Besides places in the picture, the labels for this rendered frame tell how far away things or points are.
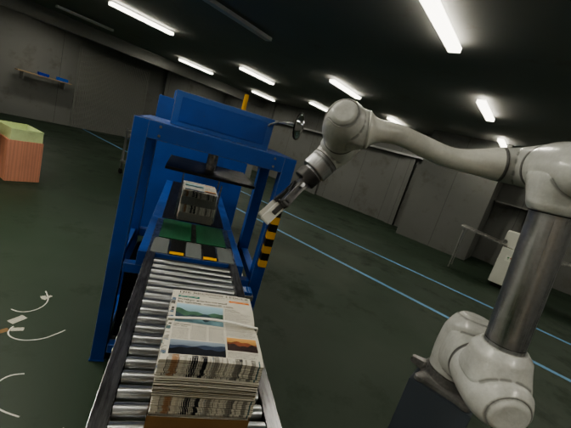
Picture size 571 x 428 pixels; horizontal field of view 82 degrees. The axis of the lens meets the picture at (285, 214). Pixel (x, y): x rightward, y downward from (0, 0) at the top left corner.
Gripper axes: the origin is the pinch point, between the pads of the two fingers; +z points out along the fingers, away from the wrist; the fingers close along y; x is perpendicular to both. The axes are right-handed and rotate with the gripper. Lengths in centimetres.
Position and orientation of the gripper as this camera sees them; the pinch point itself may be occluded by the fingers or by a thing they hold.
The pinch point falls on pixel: (264, 216)
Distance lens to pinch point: 102.7
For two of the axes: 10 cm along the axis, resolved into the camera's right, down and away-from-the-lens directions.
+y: -1.3, -0.9, 9.9
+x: -6.7, -7.3, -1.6
